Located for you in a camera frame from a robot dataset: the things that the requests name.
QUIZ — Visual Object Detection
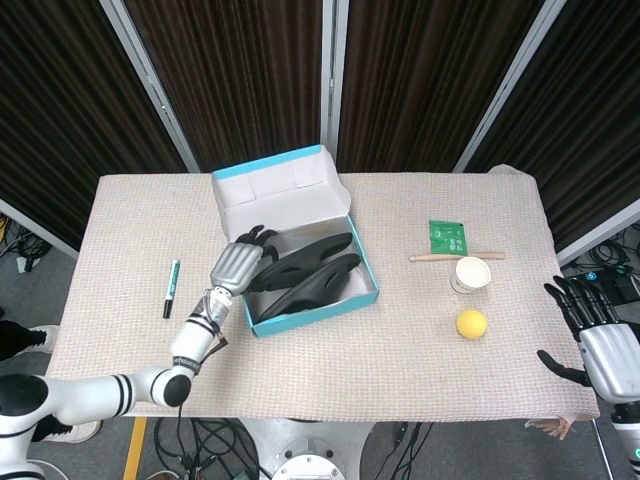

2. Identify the black cable with green plug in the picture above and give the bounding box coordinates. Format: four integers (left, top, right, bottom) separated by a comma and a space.
392, 422, 419, 451

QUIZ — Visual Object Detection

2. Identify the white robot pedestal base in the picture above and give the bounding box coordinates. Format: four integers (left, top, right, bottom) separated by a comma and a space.
239, 417, 384, 480

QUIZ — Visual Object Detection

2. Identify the yellow floor tape strip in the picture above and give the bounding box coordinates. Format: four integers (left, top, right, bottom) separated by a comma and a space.
122, 417, 150, 480

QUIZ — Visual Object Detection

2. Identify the light blue shoe box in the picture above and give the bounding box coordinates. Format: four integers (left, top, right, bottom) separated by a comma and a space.
209, 144, 381, 340

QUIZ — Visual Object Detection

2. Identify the beige woven tablecloth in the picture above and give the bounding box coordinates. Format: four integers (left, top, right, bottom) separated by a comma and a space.
37, 164, 601, 421

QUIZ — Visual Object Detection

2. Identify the black trouser leg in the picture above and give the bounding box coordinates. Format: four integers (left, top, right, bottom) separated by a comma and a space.
0, 319, 34, 361

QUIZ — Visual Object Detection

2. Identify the wooden stick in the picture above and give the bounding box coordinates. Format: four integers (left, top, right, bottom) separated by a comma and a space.
408, 251, 506, 264

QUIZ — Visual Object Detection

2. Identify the dark ribbed partition panel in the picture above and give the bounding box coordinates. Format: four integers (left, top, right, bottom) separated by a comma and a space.
454, 0, 640, 266
322, 0, 571, 174
0, 0, 201, 256
99, 0, 336, 174

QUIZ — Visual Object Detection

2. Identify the black power strip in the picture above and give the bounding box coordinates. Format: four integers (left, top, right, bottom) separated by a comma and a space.
564, 272, 640, 306

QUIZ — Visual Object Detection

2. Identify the brown frayed scrap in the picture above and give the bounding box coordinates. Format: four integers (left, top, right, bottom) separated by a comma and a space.
523, 417, 576, 441

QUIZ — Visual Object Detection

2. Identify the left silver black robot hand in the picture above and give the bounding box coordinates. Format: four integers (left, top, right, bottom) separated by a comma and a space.
208, 224, 279, 296

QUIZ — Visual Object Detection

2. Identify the black rubber slipper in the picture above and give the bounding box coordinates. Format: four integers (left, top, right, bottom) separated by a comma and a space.
248, 232, 354, 292
259, 252, 363, 321

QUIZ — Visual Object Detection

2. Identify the yellow ball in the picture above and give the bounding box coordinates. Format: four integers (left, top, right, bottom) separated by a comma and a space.
454, 309, 489, 342

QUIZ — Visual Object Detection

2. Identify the white paper cup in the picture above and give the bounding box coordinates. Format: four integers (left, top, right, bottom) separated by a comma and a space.
449, 256, 492, 296

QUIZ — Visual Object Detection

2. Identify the black floor cable bundle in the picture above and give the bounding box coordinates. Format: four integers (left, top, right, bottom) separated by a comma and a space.
0, 212, 56, 274
589, 234, 640, 281
152, 417, 264, 480

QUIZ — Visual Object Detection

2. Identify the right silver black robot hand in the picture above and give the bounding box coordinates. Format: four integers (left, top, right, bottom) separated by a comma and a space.
536, 274, 640, 404

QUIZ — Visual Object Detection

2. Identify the green whiteboard marker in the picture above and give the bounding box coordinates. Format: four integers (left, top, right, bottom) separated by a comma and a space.
161, 259, 182, 320

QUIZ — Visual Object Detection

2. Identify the white sneaker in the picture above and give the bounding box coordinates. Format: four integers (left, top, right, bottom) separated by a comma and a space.
32, 417, 104, 445
27, 324, 61, 356

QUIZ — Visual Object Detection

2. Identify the green sachet packet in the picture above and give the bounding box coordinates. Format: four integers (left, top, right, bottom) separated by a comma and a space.
427, 218, 470, 254

